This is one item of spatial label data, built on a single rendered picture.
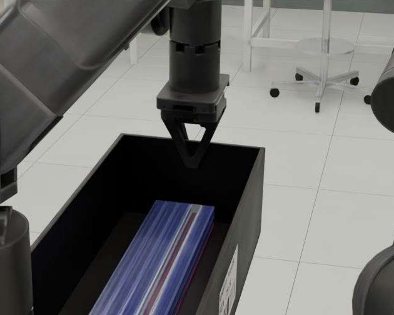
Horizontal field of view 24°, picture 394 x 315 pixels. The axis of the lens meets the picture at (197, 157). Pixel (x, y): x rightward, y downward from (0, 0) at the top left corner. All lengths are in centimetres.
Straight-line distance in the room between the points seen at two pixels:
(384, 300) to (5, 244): 20
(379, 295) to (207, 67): 53
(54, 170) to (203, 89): 285
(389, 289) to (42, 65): 22
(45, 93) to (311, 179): 329
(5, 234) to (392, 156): 358
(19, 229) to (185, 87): 54
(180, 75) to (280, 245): 224
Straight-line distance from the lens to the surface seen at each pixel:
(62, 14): 47
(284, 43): 498
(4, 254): 47
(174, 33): 99
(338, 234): 331
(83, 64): 46
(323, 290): 296
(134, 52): 519
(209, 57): 99
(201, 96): 99
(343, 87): 464
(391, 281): 51
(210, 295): 75
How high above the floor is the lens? 152
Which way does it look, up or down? 23 degrees down
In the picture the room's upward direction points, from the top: straight up
